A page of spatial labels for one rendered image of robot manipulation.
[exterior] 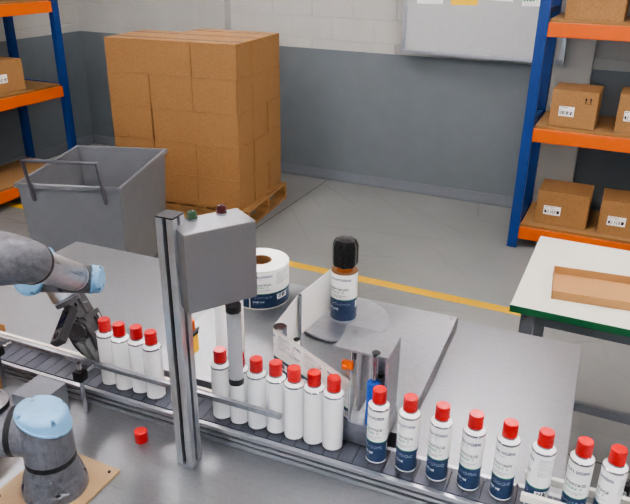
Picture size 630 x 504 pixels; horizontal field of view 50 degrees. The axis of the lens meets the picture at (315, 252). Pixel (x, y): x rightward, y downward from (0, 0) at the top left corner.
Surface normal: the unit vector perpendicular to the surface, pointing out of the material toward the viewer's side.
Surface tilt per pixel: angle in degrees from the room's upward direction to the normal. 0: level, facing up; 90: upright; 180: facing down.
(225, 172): 90
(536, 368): 0
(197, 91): 90
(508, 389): 0
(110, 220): 93
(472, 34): 90
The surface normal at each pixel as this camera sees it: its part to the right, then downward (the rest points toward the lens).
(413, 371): 0.01, -0.91
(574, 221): -0.43, 0.36
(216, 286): 0.53, 0.35
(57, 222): -0.11, 0.46
